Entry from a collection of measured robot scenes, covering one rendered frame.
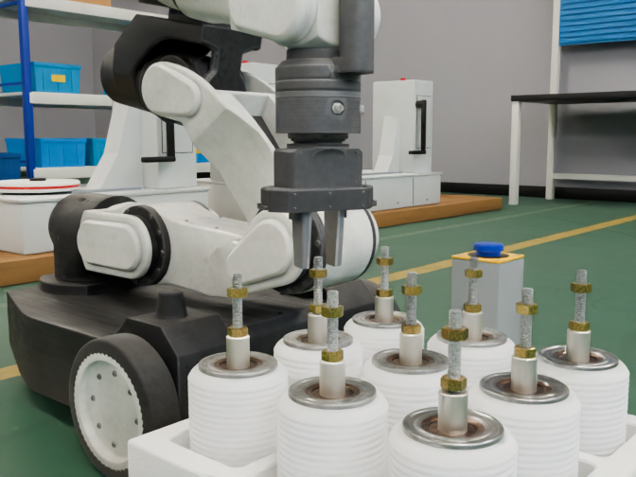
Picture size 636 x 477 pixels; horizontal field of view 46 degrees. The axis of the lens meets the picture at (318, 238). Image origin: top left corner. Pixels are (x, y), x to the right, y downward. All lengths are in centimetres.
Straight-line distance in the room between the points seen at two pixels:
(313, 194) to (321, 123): 7
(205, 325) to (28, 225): 164
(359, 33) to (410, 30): 607
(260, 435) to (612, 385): 33
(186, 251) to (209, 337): 23
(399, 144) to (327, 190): 368
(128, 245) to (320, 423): 76
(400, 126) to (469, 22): 224
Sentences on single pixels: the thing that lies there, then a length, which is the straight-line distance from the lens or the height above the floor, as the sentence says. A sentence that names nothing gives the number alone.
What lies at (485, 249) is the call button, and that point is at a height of 32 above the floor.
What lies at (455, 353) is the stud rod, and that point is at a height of 31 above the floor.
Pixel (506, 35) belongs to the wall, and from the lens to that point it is 632.
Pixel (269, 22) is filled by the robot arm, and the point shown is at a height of 58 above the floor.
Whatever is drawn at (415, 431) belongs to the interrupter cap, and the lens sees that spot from 57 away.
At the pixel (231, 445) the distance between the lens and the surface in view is 70.
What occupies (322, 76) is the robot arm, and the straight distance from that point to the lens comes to 73.
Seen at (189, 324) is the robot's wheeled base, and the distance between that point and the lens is 107.
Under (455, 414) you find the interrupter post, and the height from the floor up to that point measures 27.
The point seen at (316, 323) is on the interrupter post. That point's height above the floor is 27.
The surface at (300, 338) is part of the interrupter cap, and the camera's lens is 81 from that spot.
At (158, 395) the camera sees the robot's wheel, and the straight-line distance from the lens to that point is 100.
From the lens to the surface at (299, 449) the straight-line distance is 62.
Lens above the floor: 47
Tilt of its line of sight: 8 degrees down
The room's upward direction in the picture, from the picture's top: straight up
